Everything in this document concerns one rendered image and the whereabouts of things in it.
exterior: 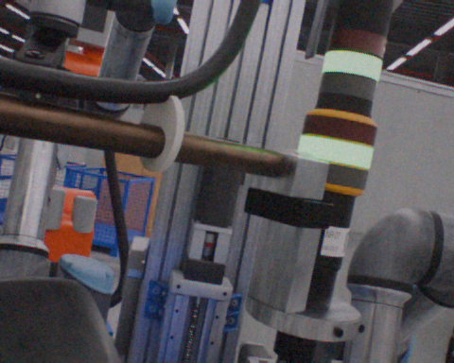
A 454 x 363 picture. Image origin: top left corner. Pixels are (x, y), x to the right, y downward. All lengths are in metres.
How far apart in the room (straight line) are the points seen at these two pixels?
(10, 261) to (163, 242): 0.35
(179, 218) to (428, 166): 1.44
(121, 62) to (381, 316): 0.65
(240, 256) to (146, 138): 1.10
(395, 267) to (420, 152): 1.65
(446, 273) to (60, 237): 3.65
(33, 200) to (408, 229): 0.73
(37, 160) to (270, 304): 0.92
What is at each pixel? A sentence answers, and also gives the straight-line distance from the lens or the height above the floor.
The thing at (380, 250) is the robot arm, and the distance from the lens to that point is 0.82.
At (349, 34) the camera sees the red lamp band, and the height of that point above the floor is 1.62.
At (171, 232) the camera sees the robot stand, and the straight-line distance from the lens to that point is 1.27.
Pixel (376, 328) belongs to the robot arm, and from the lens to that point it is 0.82.
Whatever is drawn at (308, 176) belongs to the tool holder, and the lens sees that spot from 0.29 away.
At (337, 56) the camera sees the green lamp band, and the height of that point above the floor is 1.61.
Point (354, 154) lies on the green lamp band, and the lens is 0.32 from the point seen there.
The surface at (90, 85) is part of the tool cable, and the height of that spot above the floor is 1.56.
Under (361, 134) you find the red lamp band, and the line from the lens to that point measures 0.32.
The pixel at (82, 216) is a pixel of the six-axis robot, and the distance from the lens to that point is 4.24.
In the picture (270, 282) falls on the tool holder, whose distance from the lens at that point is 0.31.
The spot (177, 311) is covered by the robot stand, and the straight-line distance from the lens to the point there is 1.22.
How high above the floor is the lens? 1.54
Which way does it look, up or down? 3 degrees down
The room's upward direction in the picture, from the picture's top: 11 degrees clockwise
